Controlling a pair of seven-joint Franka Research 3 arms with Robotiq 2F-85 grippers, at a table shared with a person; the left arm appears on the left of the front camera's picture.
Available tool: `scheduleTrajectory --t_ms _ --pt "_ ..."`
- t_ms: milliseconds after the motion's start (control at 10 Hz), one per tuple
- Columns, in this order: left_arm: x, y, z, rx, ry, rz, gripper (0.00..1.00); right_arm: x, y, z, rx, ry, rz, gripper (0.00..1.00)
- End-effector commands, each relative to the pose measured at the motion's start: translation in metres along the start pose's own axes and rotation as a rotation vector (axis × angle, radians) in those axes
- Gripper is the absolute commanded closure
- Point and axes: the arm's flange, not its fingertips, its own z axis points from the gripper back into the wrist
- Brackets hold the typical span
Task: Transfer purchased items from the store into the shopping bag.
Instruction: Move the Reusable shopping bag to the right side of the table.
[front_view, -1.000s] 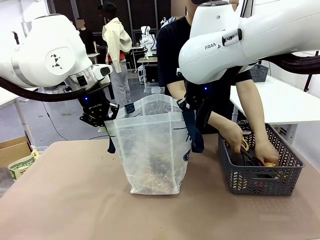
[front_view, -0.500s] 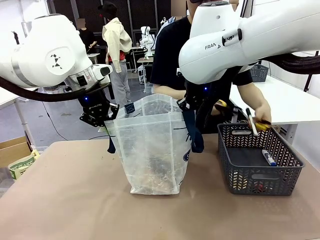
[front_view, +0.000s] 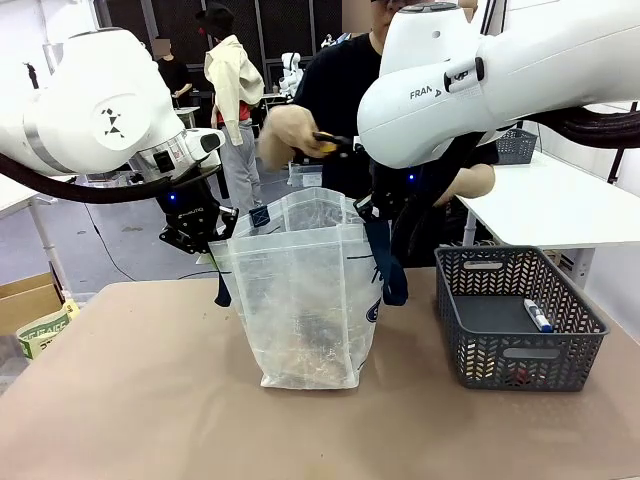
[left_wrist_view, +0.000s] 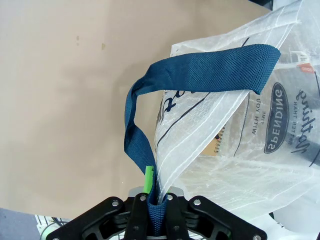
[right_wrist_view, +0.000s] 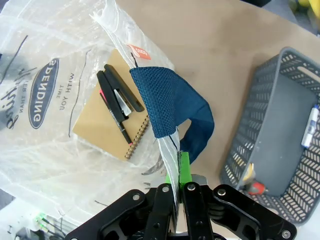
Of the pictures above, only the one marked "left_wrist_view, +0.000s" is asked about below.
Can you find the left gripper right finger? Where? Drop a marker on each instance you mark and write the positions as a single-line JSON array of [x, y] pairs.
[[200, 220]]

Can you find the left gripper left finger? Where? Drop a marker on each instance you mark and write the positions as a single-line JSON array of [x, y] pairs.
[[110, 220]]

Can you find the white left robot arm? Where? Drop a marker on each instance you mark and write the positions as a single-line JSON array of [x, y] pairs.
[[295, 225]]

